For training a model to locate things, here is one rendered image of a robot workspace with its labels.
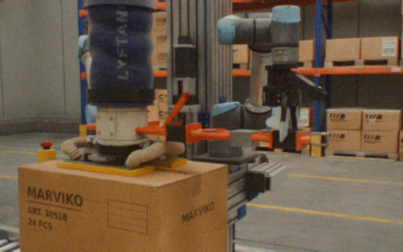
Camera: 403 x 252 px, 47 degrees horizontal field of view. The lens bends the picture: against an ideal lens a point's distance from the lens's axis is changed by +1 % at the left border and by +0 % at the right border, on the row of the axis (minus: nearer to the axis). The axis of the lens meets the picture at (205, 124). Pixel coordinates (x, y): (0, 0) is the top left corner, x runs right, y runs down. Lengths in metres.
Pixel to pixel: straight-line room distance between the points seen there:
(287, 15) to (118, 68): 0.56
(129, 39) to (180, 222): 0.59
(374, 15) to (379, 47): 1.49
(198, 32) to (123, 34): 0.75
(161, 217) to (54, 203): 0.42
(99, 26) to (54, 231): 0.67
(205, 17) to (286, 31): 0.99
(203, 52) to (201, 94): 0.19
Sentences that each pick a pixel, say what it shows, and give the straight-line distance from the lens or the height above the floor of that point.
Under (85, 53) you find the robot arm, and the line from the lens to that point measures 2.38.
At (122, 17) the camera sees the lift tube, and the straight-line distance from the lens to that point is 1.50.
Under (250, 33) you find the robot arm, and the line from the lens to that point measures 1.34.
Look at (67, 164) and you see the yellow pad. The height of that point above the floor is 1.09.
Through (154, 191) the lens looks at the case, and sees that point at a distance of 1.29.
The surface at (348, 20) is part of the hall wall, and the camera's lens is 9.90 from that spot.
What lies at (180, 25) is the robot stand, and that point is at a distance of 2.26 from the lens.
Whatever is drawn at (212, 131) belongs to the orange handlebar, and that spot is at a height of 1.21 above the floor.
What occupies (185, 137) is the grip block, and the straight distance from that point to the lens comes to 1.39.
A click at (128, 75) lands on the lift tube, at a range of 1.49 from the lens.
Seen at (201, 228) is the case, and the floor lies 0.89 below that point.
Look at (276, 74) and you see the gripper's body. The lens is 1.28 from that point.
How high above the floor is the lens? 1.36
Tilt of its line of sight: 5 degrees down
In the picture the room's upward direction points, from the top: straight up
